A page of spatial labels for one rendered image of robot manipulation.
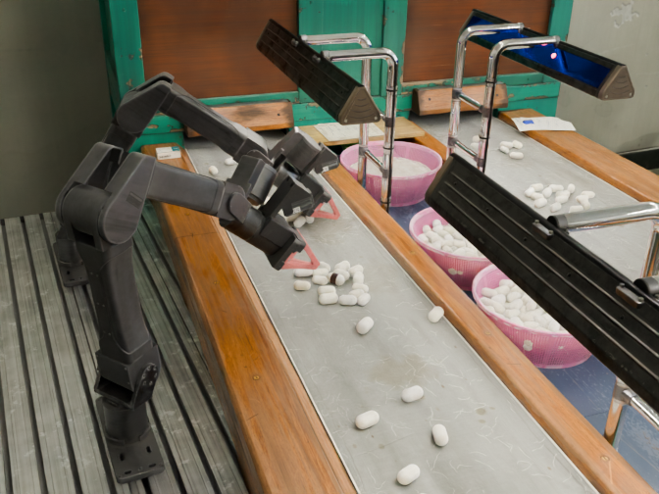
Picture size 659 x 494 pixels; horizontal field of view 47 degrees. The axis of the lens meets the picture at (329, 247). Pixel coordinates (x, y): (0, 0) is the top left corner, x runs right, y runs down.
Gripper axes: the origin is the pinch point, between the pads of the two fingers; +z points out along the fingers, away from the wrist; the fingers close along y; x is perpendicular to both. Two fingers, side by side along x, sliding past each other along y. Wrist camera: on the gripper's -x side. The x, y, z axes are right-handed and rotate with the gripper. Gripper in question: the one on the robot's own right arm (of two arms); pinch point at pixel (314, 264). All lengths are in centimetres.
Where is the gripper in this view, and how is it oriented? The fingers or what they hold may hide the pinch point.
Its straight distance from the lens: 138.0
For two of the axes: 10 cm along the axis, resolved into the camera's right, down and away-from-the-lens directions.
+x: -6.2, 7.7, 1.7
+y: -3.3, -4.4, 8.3
